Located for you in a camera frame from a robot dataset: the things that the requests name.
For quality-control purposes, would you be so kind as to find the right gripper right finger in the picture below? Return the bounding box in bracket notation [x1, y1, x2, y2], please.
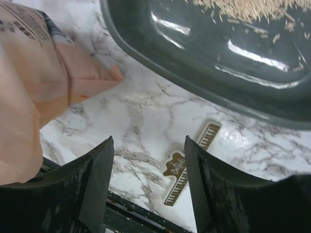
[184, 137, 311, 233]

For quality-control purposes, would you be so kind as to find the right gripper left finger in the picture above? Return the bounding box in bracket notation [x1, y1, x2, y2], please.
[0, 137, 114, 233]

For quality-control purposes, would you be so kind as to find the orange cat litter bag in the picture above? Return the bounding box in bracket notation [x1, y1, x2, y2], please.
[0, 0, 123, 185]

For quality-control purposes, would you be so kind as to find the dark green litter tray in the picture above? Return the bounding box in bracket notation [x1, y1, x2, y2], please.
[100, 0, 311, 130]

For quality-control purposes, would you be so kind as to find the beige litter pile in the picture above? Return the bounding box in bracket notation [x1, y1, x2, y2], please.
[191, 0, 311, 73]

